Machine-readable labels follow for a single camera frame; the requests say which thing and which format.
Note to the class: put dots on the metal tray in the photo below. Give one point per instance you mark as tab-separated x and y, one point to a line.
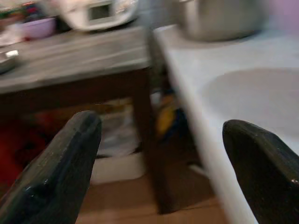
7	60

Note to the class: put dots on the grey round plate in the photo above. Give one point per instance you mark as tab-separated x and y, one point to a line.
252	102

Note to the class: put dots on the large steel pot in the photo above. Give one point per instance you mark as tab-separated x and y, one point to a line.
222	18

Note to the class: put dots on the yellow and blue package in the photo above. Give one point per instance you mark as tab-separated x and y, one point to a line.
167	116

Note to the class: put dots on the white storage box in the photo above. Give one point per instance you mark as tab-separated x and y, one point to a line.
116	168

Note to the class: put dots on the dark wooden side table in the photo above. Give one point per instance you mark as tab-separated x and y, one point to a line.
77	63

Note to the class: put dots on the purple plastic bowl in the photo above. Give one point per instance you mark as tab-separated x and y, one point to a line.
38	28

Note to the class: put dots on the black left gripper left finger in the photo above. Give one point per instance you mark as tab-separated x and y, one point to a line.
58	168

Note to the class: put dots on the white rice cooker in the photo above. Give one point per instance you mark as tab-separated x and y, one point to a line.
99	14

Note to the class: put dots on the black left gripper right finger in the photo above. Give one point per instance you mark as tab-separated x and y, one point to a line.
266	168

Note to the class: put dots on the white table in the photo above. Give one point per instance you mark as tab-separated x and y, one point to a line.
224	77

